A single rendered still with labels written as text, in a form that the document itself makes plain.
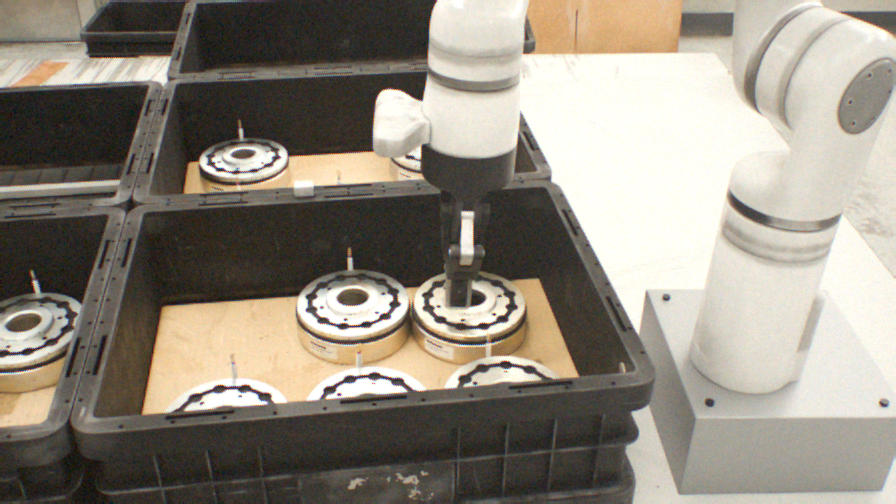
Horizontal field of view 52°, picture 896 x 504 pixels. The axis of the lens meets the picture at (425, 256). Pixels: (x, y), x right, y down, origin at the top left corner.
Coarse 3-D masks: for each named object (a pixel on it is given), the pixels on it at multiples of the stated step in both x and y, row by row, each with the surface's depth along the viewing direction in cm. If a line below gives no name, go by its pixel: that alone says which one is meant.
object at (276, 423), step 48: (336, 192) 86; (384, 192) 86; (432, 192) 86; (528, 192) 87; (576, 240) 79; (96, 336) 68; (624, 336) 68; (96, 384) 63; (528, 384) 63; (576, 384) 63; (624, 384) 63; (96, 432) 59; (144, 432) 60; (192, 432) 60; (240, 432) 61; (288, 432) 61; (336, 432) 62; (384, 432) 62
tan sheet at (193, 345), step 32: (416, 288) 90; (160, 320) 86; (192, 320) 86; (224, 320) 86; (256, 320) 86; (288, 320) 86; (544, 320) 86; (160, 352) 82; (192, 352) 82; (224, 352) 82; (256, 352) 82; (288, 352) 82; (416, 352) 82; (544, 352) 82; (160, 384) 78; (192, 384) 78; (288, 384) 78
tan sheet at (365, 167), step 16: (304, 160) 113; (320, 160) 113; (336, 160) 113; (352, 160) 113; (368, 160) 113; (384, 160) 113; (192, 176) 110; (304, 176) 110; (320, 176) 110; (336, 176) 110; (352, 176) 110; (368, 176) 110; (384, 176) 110; (192, 192) 106
